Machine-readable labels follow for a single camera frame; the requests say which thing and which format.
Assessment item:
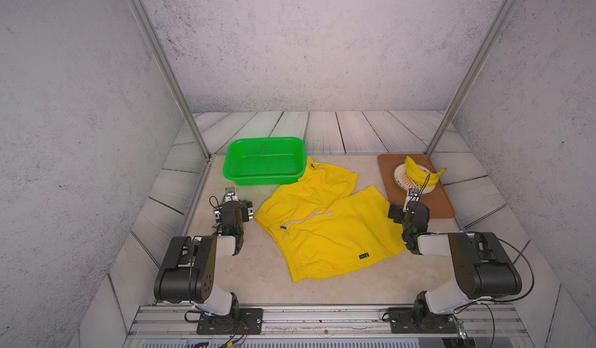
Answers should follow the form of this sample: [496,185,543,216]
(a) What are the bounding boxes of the green plastic basket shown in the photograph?
[223,137,307,186]

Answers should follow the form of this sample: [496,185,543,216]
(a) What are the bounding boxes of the brown wooden tray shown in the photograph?
[377,154,456,219]

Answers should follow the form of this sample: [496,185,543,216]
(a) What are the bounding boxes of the patterned round plate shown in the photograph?
[394,163,439,195]

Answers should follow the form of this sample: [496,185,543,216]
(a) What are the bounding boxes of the yellow banana bunch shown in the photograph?
[405,156,446,187]

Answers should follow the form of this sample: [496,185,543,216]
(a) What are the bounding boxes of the yellow shorts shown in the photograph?
[254,157,406,282]

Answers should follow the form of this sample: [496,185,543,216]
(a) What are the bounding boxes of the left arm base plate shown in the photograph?
[196,308,264,336]

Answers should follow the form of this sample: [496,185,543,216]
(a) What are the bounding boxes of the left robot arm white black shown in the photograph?
[154,199,254,318]

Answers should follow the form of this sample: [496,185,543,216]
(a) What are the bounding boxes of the aluminium mounting rail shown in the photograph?
[124,303,534,347]

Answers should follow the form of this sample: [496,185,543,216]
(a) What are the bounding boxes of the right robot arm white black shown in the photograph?
[388,201,522,318]

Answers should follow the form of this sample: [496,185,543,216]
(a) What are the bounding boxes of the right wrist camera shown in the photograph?
[403,188,421,212]

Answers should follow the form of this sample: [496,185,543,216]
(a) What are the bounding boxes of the aluminium frame post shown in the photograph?
[425,0,519,157]
[128,0,211,160]

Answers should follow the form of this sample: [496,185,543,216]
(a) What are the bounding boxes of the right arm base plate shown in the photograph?
[382,308,458,334]

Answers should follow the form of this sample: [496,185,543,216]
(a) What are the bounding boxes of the right aluminium frame post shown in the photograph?
[425,0,519,157]

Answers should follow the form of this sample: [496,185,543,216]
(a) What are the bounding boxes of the left aluminium frame post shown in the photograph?
[128,0,211,160]

